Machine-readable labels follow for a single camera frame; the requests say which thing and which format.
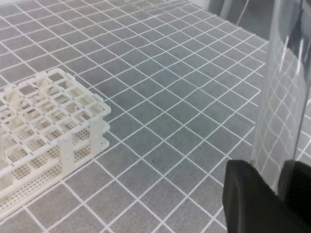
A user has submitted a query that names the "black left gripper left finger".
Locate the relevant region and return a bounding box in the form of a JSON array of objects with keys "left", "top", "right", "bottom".
[{"left": 223, "top": 160, "right": 311, "bottom": 233}]

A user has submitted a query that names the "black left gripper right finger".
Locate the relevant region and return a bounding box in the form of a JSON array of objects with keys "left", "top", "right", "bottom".
[{"left": 277, "top": 160, "right": 311, "bottom": 218}]

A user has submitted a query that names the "clear glass test tube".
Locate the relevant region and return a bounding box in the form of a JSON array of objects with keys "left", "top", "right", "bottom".
[{"left": 251, "top": 0, "right": 311, "bottom": 193}]

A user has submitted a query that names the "white plastic test tube rack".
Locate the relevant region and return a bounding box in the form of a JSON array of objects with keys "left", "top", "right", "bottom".
[{"left": 0, "top": 68, "right": 111, "bottom": 218}]

